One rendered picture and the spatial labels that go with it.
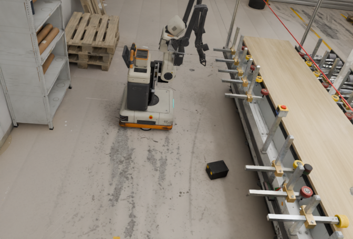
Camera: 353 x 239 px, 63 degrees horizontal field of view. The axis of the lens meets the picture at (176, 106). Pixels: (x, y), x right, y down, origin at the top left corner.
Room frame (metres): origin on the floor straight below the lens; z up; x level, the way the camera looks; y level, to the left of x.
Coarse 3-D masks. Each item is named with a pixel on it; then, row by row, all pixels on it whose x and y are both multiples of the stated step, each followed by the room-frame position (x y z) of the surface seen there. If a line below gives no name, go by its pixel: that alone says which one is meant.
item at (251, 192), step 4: (248, 192) 1.31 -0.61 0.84; (252, 192) 1.30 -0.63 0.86; (256, 192) 1.31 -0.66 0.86; (260, 192) 1.31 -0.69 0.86; (264, 192) 1.32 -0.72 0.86; (268, 192) 1.32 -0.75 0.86; (272, 192) 1.33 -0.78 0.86; (276, 192) 1.33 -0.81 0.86; (280, 192) 1.34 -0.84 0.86; (284, 192) 1.35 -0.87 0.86; (296, 192) 1.36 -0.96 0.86; (272, 196) 1.31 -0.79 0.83; (276, 196) 1.32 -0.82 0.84; (280, 196) 1.32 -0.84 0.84; (284, 196) 1.32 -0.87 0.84; (296, 196) 1.34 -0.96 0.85; (300, 196) 1.34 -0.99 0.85
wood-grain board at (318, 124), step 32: (256, 64) 3.18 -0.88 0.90; (288, 64) 3.32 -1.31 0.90; (288, 96) 2.58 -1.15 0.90; (320, 96) 2.68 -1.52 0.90; (288, 128) 2.04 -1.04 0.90; (320, 128) 2.12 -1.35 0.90; (352, 128) 2.20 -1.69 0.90; (320, 160) 1.69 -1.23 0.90; (352, 160) 1.76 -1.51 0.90; (320, 192) 1.37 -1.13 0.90; (352, 224) 1.14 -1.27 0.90
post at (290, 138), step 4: (288, 136) 1.64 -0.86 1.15; (292, 136) 1.63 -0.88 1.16; (288, 140) 1.61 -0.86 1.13; (292, 140) 1.62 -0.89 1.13; (284, 144) 1.64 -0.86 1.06; (288, 144) 1.62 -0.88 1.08; (284, 148) 1.62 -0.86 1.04; (288, 148) 1.62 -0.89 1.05; (280, 152) 1.64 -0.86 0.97; (284, 152) 1.61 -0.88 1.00; (280, 156) 1.62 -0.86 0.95; (284, 156) 1.62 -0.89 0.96; (276, 160) 1.63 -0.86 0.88; (280, 160) 1.61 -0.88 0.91; (276, 164) 1.61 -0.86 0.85; (280, 164) 1.62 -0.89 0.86; (272, 172) 1.61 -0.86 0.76
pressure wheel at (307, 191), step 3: (303, 186) 1.39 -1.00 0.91; (306, 186) 1.39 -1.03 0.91; (300, 189) 1.37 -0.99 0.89; (303, 189) 1.36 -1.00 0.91; (306, 189) 1.37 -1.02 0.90; (309, 189) 1.37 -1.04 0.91; (300, 192) 1.35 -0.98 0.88; (303, 192) 1.34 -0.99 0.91; (306, 192) 1.34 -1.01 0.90; (309, 192) 1.35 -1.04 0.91; (312, 192) 1.35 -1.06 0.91; (303, 195) 1.33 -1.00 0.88; (306, 195) 1.32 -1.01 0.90; (309, 195) 1.32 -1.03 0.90
